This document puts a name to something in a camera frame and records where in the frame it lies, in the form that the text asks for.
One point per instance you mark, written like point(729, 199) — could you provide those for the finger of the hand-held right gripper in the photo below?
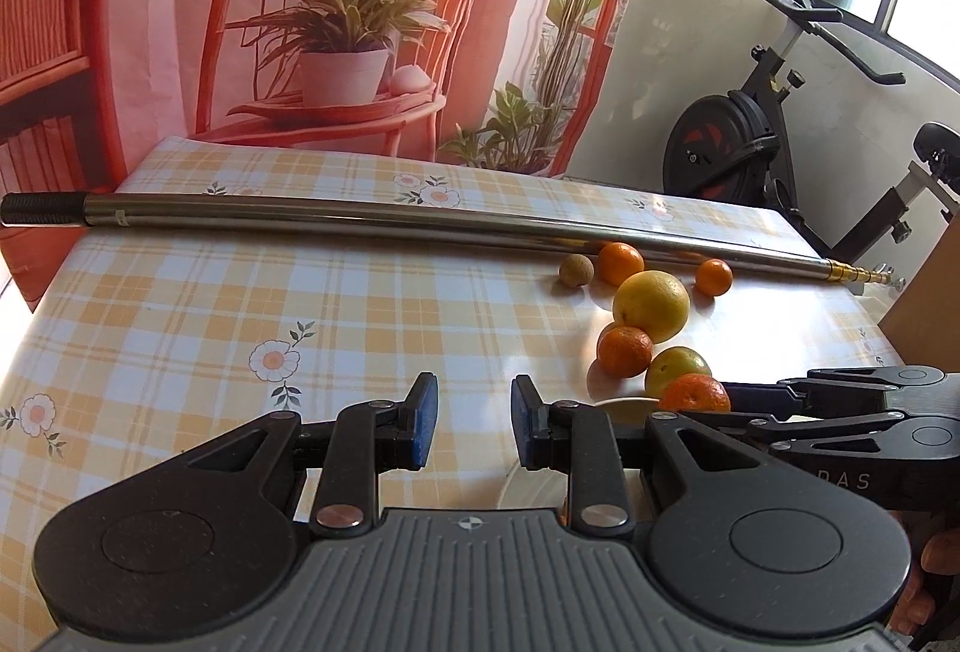
point(750, 391)
point(825, 433)

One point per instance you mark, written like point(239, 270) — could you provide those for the brown cardboard panel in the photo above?
point(930, 307)

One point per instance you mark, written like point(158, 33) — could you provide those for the person's right hand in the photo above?
point(943, 554)

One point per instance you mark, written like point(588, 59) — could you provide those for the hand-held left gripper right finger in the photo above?
point(525, 423)

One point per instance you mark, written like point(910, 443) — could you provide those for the small brown round fruit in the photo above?
point(576, 269)

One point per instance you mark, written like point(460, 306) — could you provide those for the telescopic metal pole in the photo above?
point(375, 218)

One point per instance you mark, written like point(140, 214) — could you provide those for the large yellow citrus fruit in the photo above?
point(651, 305)

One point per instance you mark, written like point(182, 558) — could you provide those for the small orange mandarin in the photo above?
point(713, 277)

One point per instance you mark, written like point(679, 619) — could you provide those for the yellow-green citrus fruit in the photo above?
point(675, 365)

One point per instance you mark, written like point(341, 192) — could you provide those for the black exercise bike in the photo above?
point(712, 142)

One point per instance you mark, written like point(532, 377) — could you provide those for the white bowl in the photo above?
point(626, 410)

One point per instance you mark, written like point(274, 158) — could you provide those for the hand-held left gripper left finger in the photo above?
point(426, 419)

